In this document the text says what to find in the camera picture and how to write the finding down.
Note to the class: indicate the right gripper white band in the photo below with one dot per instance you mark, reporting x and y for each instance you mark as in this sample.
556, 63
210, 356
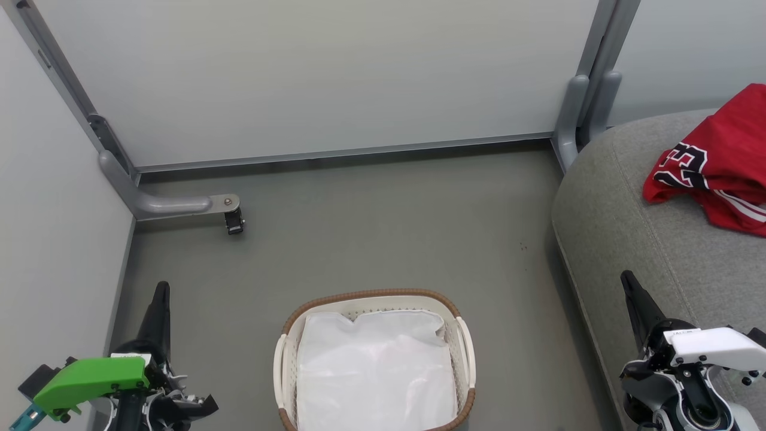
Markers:
712, 347

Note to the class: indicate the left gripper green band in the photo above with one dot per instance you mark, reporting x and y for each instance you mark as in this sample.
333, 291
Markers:
90, 380

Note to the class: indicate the red and white jersey shirt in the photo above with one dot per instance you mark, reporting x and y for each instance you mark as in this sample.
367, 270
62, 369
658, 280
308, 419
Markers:
727, 155

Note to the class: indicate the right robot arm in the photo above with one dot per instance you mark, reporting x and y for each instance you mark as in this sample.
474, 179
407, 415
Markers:
682, 401

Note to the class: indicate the white laundry basket brown rim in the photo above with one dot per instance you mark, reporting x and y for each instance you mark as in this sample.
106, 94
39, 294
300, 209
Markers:
284, 365

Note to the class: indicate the grey fabric sofa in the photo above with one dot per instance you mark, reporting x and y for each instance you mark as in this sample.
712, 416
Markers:
628, 239

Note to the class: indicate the black caster wheel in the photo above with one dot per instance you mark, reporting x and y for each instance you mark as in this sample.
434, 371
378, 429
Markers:
234, 222

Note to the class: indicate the white garment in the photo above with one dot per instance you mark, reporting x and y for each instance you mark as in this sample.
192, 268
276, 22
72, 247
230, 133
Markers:
374, 371

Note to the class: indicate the grey partition post with caster foot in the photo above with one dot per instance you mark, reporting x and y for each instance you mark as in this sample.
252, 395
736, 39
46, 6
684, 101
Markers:
152, 205

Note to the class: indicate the grey partition post with feet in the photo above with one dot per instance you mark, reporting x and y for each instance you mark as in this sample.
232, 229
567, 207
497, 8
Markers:
589, 90

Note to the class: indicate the grey partition bottom rail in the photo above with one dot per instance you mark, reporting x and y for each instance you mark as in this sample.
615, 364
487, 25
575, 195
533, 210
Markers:
335, 152

